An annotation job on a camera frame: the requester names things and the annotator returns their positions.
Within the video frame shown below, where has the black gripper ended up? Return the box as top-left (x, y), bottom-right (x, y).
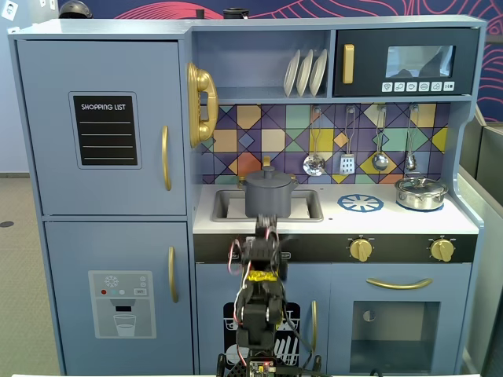
top-left (239, 213), bottom-right (288, 279)

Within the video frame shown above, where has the gray round pot lid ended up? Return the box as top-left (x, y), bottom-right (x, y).
top-left (244, 165), bottom-right (294, 189)

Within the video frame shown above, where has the steel pot with lid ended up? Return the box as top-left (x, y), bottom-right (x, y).
top-left (394, 176), bottom-right (450, 211)

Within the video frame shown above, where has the gray plastic pot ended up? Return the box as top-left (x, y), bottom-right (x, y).
top-left (239, 171), bottom-right (298, 218)

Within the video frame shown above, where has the gray toy sink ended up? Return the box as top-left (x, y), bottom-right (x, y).
top-left (211, 188), bottom-right (325, 223)

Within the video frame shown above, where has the yellow black tape label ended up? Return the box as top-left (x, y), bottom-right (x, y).
top-left (248, 269), bottom-right (279, 284)

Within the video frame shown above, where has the gold toy faucet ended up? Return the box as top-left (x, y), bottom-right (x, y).
top-left (237, 156), bottom-right (298, 188)

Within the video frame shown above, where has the steel slotted spoon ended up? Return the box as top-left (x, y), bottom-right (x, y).
top-left (302, 107), bottom-right (328, 178)

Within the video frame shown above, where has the gold stove knob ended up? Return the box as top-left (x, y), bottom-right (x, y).
top-left (428, 236), bottom-right (457, 262)
top-left (348, 236), bottom-right (375, 262)

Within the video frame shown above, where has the steel slotted spatula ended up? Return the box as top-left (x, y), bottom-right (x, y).
top-left (339, 106), bottom-right (359, 176)

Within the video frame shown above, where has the blue oven door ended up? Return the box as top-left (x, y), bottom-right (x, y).
top-left (329, 262), bottom-right (473, 375)

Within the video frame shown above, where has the steel ladle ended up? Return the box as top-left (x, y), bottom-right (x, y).
top-left (370, 105), bottom-right (391, 172)

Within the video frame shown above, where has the gold toy telephone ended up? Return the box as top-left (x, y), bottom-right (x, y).
top-left (185, 62), bottom-right (219, 149)

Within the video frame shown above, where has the blue toy kitchen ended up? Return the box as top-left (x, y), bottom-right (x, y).
top-left (7, 14), bottom-right (488, 376)

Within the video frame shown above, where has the white plate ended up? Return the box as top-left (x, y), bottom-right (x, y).
top-left (295, 49), bottom-right (315, 97)
top-left (283, 49), bottom-right (302, 97)
top-left (307, 48), bottom-right (329, 97)

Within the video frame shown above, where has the steel small spoon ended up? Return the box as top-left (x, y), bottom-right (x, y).
top-left (404, 104), bottom-right (420, 172)

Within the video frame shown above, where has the black shopping list board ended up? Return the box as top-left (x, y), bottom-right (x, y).
top-left (68, 90), bottom-right (143, 170)

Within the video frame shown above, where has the black toy microwave door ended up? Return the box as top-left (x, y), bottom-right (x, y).
top-left (332, 27), bottom-right (481, 97)

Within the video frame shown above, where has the blue freezer door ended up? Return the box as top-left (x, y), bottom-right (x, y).
top-left (43, 220), bottom-right (194, 375)

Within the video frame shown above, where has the large blue fridge door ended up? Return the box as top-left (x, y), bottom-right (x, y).
top-left (16, 38), bottom-right (188, 217)

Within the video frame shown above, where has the black helmet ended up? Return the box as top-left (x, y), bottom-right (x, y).
top-left (58, 0), bottom-right (94, 20)

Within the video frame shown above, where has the red white servo cable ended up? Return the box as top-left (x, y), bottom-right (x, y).
top-left (228, 238), bottom-right (253, 276)

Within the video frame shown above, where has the gold freezer door handle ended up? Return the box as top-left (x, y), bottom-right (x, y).
top-left (167, 246), bottom-right (180, 305)

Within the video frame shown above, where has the gold dishwasher handle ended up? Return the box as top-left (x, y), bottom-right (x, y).
top-left (310, 299), bottom-right (319, 355)

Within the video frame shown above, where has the gold fridge door handle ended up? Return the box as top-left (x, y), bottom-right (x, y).
top-left (160, 125), bottom-right (173, 192)

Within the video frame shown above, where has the black power cable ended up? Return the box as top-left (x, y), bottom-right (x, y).
top-left (281, 302), bottom-right (318, 373)

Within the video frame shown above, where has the gold oven handle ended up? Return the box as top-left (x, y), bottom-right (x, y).
top-left (365, 276), bottom-right (434, 291)

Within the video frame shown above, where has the gold microwave handle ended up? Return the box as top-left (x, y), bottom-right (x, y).
top-left (342, 43), bottom-right (356, 85)

